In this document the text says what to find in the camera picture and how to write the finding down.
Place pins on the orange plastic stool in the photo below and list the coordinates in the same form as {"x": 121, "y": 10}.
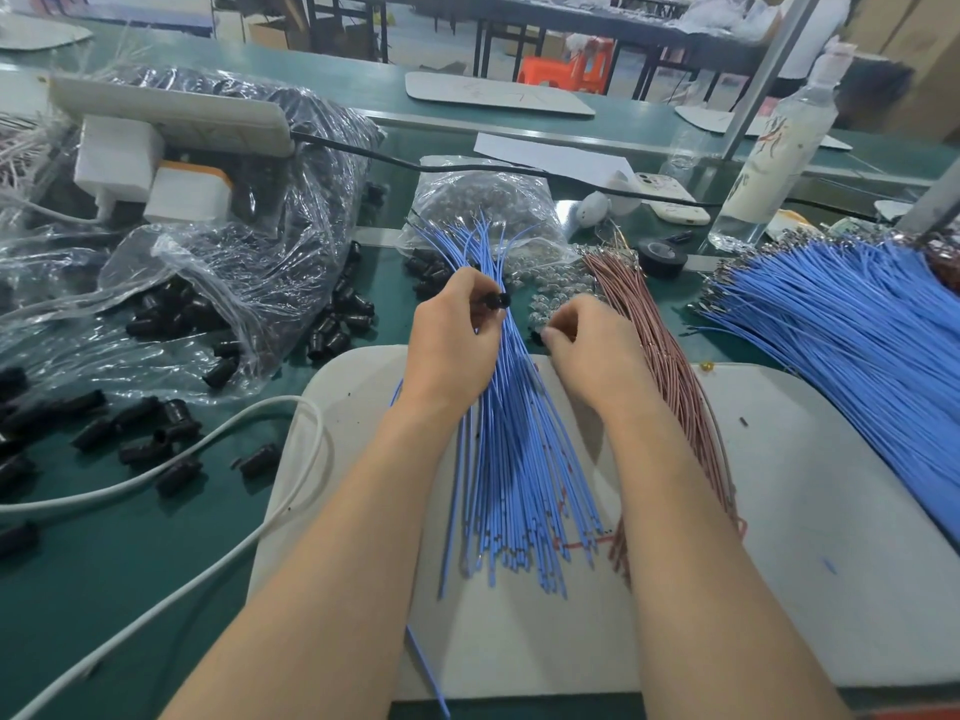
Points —
{"x": 567, "y": 64}

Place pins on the white paper sheet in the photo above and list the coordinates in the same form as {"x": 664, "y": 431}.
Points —
{"x": 548, "y": 157}

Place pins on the blue table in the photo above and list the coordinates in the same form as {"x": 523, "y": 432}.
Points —
{"x": 132, "y": 4}

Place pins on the black tape roll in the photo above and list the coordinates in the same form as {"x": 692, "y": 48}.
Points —
{"x": 662, "y": 259}

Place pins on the long black-frame table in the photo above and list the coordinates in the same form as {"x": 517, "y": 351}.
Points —
{"x": 480, "y": 7}

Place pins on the white work board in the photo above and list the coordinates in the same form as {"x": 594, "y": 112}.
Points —
{"x": 840, "y": 517}

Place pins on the short metal frame post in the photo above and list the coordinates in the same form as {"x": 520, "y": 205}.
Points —
{"x": 930, "y": 202}

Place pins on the black connector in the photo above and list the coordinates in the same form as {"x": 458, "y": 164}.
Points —
{"x": 497, "y": 300}

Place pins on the slanted metal frame post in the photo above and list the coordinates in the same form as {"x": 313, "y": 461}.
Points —
{"x": 770, "y": 67}

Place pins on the person's left forearm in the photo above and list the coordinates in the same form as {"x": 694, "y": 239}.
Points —
{"x": 308, "y": 592}

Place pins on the large clear plastic bag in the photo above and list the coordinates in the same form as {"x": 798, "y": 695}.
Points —
{"x": 293, "y": 214}

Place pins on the person's left hand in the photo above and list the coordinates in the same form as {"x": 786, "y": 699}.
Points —
{"x": 450, "y": 345}

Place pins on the white spray bottle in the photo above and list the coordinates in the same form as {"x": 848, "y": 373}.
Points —
{"x": 776, "y": 157}

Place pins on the small clear plastic bag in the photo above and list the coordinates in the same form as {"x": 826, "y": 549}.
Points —
{"x": 480, "y": 199}

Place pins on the white computer mouse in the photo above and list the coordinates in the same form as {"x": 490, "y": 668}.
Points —
{"x": 591, "y": 211}

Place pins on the orange plastic crate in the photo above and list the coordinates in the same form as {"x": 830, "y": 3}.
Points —
{"x": 923, "y": 712}

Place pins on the white flat tray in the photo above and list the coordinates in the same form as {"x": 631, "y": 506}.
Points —
{"x": 500, "y": 94}
{"x": 702, "y": 123}
{"x": 42, "y": 34}

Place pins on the white orange charger adapter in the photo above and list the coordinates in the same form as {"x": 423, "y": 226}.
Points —
{"x": 188, "y": 195}

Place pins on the white flat device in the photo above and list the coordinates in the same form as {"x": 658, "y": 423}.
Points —
{"x": 665, "y": 198}

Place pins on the person's right hand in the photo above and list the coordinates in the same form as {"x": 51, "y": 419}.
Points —
{"x": 597, "y": 360}

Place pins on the person's right forearm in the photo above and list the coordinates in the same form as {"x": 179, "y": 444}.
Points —
{"x": 720, "y": 592}

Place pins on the cardboard boxes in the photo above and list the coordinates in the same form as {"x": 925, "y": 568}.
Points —
{"x": 908, "y": 40}

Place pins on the pile of black plastic caps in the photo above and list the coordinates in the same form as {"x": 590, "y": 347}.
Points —
{"x": 135, "y": 427}

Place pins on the white power strip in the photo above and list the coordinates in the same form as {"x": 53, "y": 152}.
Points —
{"x": 168, "y": 112}

